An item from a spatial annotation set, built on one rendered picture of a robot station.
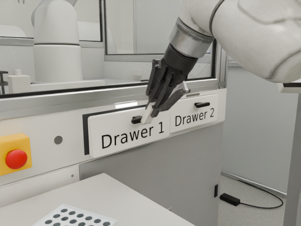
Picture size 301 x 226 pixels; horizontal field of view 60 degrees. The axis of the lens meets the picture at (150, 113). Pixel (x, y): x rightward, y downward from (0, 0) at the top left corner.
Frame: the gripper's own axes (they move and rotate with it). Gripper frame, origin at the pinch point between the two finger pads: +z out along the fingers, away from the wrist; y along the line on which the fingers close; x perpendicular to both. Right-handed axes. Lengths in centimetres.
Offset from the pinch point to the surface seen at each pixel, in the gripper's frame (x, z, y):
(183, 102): -23.8, 5.6, 6.5
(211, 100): -41.2, 6.7, 5.7
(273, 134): -158, 53, -2
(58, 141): 21.7, 10.3, 5.3
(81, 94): 14.7, 1.3, 11.4
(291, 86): -65, -10, -8
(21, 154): 32.3, 5.3, 0.1
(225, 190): -132, 106, -10
